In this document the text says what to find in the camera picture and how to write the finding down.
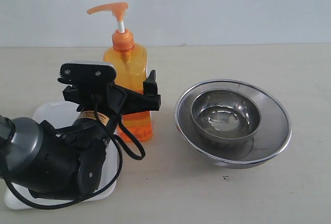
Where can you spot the orange soap pump bottle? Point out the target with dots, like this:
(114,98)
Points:
(130,62)

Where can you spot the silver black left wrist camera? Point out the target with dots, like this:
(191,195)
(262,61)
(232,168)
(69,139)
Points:
(86,73)

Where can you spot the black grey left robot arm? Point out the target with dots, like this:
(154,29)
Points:
(66,163)

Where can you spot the steel mesh strainer basket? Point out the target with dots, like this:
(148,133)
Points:
(270,140)

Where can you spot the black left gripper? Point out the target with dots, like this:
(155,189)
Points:
(111,99)

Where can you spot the white rectangular plastic tray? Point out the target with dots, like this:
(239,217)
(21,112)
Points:
(61,114)

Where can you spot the small stainless steel bowl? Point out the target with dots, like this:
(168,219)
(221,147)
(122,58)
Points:
(225,116)

